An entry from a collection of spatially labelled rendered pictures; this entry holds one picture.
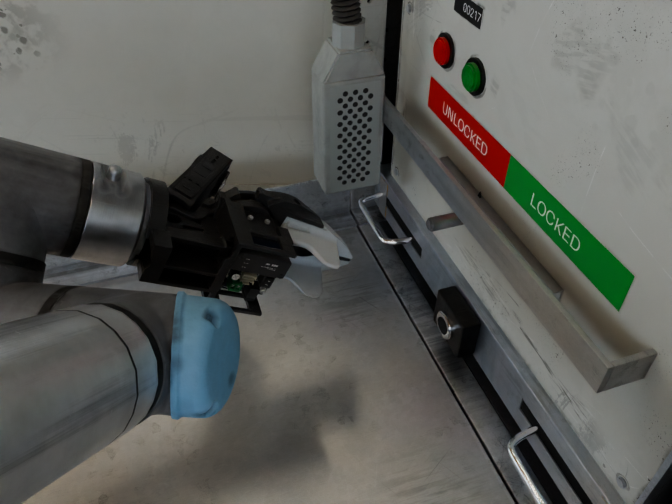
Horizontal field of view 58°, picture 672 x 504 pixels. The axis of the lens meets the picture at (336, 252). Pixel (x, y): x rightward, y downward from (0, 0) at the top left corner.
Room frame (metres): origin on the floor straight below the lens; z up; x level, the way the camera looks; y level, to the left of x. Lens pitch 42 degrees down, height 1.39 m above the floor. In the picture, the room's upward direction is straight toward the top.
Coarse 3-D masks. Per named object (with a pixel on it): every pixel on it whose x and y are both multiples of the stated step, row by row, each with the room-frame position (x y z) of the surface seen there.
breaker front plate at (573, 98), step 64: (448, 0) 0.58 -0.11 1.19; (512, 0) 0.49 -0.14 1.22; (576, 0) 0.42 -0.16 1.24; (640, 0) 0.37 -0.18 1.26; (512, 64) 0.47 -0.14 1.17; (576, 64) 0.40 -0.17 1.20; (640, 64) 0.35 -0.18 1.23; (448, 128) 0.55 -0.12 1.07; (512, 128) 0.45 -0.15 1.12; (576, 128) 0.38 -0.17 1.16; (640, 128) 0.33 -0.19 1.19; (576, 192) 0.37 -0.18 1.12; (640, 192) 0.32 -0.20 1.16; (640, 256) 0.30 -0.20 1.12; (512, 320) 0.39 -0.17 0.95; (576, 320) 0.33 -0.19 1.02; (640, 320) 0.28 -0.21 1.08; (576, 384) 0.30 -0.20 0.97; (640, 384) 0.26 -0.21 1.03; (640, 448) 0.24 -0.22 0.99
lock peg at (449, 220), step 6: (480, 192) 0.47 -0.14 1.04; (438, 216) 0.46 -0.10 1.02; (444, 216) 0.46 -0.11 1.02; (450, 216) 0.46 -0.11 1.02; (456, 216) 0.46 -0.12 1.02; (426, 222) 0.46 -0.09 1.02; (432, 222) 0.46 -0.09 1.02; (438, 222) 0.46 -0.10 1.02; (444, 222) 0.46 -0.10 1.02; (450, 222) 0.46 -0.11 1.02; (456, 222) 0.46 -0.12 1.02; (432, 228) 0.45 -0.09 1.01; (438, 228) 0.45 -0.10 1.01; (444, 228) 0.46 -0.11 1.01
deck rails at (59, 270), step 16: (288, 192) 0.66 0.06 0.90; (304, 192) 0.67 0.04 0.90; (320, 192) 0.68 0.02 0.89; (320, 208) 0.68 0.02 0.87; (336, 208) 0.69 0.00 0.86; (336, 224) 0.66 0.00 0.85; (352, 224) 0.66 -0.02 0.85; (48, 256) 0.56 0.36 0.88; (48, 272) 0.56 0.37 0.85; (64, 272) 0.56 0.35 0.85; (80, 272) 0.56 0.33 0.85; (96, 272) 0.56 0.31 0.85; (112, 272) 0.56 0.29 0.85; (128, 272) 0.56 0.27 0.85
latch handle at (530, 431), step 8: (536, 424) 0.31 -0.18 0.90; (520, 432) 0.30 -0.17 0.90; (528, 432) 0.30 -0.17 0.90; (536, 432) 0.30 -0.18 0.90; (512, 440) 0.29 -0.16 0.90; (520, 440) 0.30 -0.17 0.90; (512, 448) 0.29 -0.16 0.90; (512, 456) 0.28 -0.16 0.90; (520, 464) 0.27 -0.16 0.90; (520, 472) 0.27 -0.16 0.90; (528, 472) 0.27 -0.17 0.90; (528, 480) 0.26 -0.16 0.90; (528, 488) 0.25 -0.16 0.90; (536, 488) 0.25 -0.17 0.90; (536, 496) 0.24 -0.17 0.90
